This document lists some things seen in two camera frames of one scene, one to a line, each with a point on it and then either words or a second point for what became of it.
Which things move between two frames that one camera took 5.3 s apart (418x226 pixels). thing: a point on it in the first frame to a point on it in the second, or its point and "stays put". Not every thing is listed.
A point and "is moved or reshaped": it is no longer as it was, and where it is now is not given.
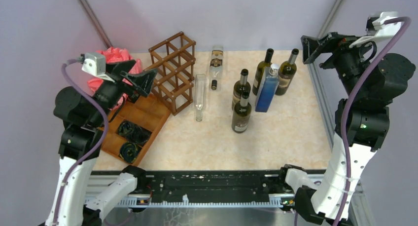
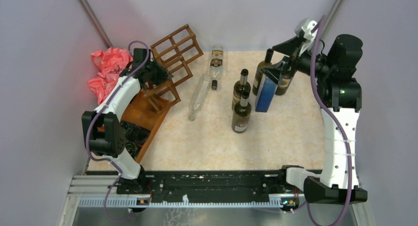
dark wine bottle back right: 287,70 stays put
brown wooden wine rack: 173,59 is moved or reshaped
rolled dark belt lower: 128,152 stays put
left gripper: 143,82 to 163,75
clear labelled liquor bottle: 216,65 stays put
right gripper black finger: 312,47 to 290,46
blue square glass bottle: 267,88 stays put
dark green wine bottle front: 241,115 stays put
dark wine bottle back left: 259,70 stays put
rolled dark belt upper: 133,131 stays put
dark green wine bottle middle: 241,86 stays put
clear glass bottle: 200,93 is moved or reshaped
